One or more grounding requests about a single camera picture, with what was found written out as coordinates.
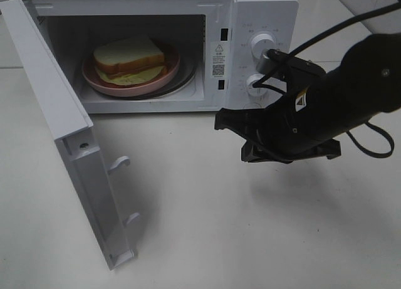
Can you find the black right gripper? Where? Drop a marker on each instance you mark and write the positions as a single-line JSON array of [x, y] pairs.
[[272, 134]]

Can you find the round white door-release button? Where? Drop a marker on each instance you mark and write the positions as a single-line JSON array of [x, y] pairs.
[[253, 105]]

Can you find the white bread sandwich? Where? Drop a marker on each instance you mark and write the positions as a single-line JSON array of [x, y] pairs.
[[127, 56]]

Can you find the pink round plate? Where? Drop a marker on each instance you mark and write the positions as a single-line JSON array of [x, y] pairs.
[[136, 84]]

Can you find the white microwave door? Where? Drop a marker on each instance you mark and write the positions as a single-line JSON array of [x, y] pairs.
[[71, 128]]

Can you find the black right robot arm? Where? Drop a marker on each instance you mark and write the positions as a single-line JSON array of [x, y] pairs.
[[318, 105]]

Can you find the upper white power knob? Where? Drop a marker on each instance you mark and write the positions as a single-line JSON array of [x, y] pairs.
[[262, 41]]

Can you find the white warning label sticker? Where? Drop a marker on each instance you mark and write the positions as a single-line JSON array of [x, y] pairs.
[[218, 59]]

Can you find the glass microwave turntable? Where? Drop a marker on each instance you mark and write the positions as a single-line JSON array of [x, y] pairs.
[[180, 72]]

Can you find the white microwave oven body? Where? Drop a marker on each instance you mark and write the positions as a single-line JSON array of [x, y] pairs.
[[74, 28]]

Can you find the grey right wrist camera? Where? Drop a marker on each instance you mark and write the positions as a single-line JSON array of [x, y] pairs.
[[272, 58]]

